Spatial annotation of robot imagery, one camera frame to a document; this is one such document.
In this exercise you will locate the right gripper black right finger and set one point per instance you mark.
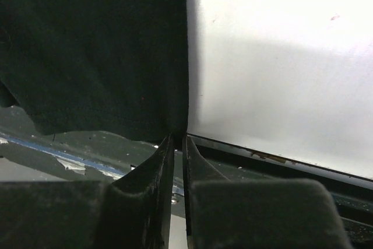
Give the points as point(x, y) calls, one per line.
point(268, 213)

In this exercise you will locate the black floral t shirt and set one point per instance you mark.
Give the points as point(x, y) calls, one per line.
point(119, 66)

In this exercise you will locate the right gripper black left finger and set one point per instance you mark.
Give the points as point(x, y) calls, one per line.
point(132, 212)

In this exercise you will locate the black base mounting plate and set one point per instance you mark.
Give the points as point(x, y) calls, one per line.
point(105, 156)

